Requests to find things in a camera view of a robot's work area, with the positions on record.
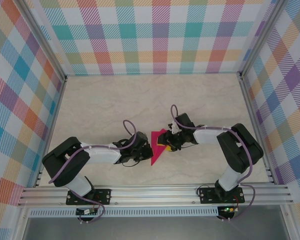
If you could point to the pink paper sheet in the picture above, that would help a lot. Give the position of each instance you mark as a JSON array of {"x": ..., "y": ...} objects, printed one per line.
[{"x": 155, "y": 150}]

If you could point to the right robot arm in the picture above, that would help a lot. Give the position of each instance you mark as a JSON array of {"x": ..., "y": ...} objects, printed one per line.
[{"x": 240, "y": 150}]

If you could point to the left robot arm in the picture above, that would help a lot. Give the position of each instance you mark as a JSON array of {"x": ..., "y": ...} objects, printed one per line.
[{"x": 62, "y": 160}]

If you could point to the black labelled electronics module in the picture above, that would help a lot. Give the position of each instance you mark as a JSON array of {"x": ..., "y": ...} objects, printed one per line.
[{"x": 86, "y": 212}]

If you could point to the small circuit board green LED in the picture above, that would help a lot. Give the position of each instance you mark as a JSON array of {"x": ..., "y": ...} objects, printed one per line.
[{"x": 227, "y": 209}]

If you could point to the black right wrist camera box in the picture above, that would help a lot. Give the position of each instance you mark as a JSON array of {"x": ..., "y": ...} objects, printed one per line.
[{"x": 163, "y": 138}]

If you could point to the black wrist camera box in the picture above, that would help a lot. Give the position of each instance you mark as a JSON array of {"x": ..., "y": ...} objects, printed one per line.
[
  {"x": 147, "y": 151},
  {"x": 163, "y": 138}
]

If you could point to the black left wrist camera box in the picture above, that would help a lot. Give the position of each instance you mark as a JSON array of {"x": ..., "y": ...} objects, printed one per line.
[{"x": 147, "y": 151}]

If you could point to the wide aluminium mounting rail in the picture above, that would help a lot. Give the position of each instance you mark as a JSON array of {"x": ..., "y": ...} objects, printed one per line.
[{"x": 152, "y": 195}]

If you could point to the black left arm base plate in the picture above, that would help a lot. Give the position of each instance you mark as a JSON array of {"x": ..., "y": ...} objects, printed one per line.
[{"x": 105, "y": 193}]

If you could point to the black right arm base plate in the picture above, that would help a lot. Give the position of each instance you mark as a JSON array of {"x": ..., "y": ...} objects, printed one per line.
[{"x": 205, "y": 198}]

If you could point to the aluminium side rail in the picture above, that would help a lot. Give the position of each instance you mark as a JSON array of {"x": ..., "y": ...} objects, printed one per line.
[
  {"x": 51, "y": 125},
  {"x": 256, "y": 125}
]

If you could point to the aluminium corner post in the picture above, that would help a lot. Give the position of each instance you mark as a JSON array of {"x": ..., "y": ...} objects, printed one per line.
[
  {"x": 260, "y": 37},
  {"x": 43, "y": 40}
]

